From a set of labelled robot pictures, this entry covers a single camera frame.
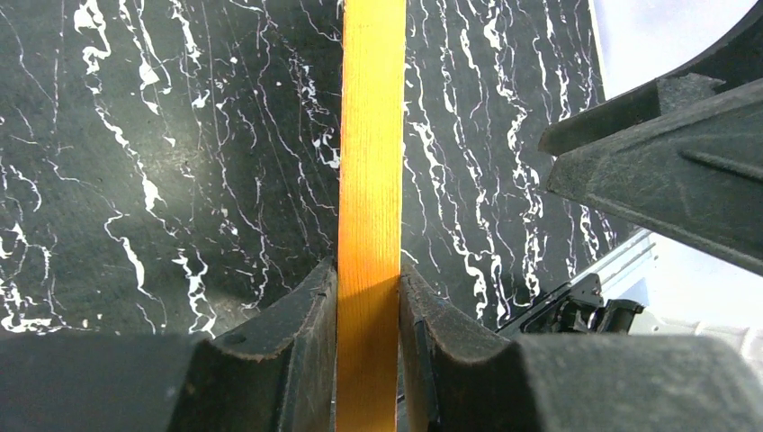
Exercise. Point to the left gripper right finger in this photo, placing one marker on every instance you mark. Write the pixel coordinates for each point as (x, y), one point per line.
(460, 376)

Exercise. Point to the brown wooden photo frame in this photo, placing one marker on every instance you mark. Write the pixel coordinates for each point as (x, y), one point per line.
(370, 204)

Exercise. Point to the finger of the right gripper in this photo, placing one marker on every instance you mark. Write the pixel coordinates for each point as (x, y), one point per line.
(732, 61)
(694, 175)

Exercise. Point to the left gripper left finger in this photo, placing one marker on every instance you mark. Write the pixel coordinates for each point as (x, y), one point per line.
(274, 372)

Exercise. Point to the aluminium rail base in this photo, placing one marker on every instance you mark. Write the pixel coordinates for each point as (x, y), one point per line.
(684, 292)

